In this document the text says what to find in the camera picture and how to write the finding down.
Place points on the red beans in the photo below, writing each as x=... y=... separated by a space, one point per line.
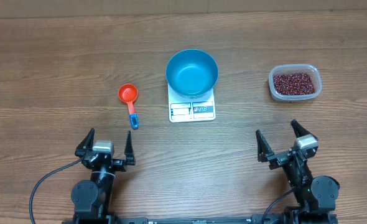
x=294 y=84

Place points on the clear plastic container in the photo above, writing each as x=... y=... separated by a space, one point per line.
x=295 y=68

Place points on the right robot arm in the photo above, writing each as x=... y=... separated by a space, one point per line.
x=315 y=196

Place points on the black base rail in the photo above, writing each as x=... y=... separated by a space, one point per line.
x=254 y=219

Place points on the blue metal bowl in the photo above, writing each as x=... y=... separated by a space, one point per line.
x=192 y=73

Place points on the white digital kitchen scale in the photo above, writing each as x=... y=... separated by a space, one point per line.
x=185 y=110

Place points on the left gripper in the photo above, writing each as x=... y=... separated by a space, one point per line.
x=120 y=165

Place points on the orange measuring scoop blue handle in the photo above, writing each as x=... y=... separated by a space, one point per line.
x=128 y=94

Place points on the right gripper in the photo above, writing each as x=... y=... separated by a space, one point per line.
x=264 y=152

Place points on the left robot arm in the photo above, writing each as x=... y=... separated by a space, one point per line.
x=92 y=197

